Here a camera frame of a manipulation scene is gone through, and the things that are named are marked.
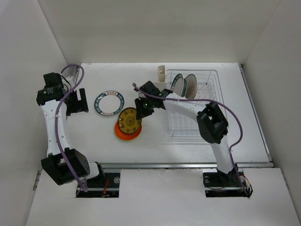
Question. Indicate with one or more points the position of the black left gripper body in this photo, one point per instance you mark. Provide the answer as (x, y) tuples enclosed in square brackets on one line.
[(74, 105)]

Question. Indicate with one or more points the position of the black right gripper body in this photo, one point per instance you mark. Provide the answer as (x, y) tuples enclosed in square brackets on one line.
[(148, 106)]

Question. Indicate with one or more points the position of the yellow brown patterned plate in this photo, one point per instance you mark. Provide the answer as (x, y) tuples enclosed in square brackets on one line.
[(127, 121)]

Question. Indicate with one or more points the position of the orange plastic plate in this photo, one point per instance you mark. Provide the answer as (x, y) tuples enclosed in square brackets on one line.
[(126, 137)]

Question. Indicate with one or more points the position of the small teal rimmed plate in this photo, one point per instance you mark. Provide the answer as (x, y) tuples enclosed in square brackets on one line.
[(109, 103)]

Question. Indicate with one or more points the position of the large teal rimmed white plate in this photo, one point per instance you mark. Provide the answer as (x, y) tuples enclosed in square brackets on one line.
[(179, 85)]

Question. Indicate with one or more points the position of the orange sunburst pattern plate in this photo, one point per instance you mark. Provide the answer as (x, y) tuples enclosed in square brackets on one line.
[(190, 86)]

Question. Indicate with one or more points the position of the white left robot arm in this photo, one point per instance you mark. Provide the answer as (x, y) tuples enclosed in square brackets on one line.
[(63, 162)]

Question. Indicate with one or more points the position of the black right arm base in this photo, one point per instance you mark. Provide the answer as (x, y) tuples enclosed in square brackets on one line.
[(218, 184)]

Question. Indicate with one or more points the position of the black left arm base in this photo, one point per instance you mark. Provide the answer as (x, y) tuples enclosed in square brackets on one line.
[(100, 187)]

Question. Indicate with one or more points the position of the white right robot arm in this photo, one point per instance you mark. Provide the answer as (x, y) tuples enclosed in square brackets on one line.
[(212, 124)]

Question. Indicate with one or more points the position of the beige cutlery holder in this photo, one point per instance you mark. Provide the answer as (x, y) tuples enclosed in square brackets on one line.
[(161, 78)]

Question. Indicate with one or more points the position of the white foam front board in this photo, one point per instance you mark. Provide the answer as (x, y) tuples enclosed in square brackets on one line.
[(150, 197)]

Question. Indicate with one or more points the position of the white wire dish rack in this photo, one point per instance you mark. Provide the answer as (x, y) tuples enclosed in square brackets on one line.
[(181, 126)]

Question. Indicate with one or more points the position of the aluminium side rail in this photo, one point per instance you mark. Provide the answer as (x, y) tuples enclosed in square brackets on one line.
[(256, 115)]

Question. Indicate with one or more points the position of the aluminium front rail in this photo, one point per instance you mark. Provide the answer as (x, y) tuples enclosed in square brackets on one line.
[(181, 165)]

